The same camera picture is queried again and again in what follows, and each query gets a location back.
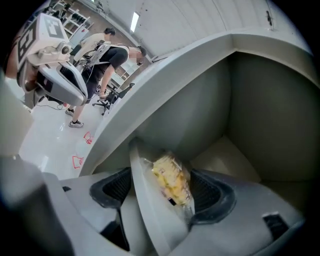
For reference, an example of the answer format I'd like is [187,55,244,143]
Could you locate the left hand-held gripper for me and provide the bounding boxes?
[15,12,88,107]

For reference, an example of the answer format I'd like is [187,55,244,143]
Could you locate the person's left forearm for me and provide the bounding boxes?
[4,41,20,79]

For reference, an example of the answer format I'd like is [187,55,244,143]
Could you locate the grey metal locker cabinet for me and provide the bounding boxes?
[79,0,320,256]

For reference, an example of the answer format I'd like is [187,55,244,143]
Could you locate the white shelving rack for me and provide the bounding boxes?
[44,0,95,39]

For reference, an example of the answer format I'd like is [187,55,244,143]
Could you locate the yellow snack packet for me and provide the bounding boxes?
[139,149,196,224]

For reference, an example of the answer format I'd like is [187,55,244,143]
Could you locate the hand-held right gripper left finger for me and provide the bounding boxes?
[43,166,154,256]

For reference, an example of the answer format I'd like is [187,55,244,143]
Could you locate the black office chair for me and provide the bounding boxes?
[91,82,136,116]

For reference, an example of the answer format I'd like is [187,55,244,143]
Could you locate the black locker keys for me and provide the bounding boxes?
[264,9,275,32]

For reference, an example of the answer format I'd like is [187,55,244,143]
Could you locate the ceiling light panel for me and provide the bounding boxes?
[129,10,141,33]

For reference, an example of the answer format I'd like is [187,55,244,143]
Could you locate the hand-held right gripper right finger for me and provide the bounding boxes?
[174,169,307,256]

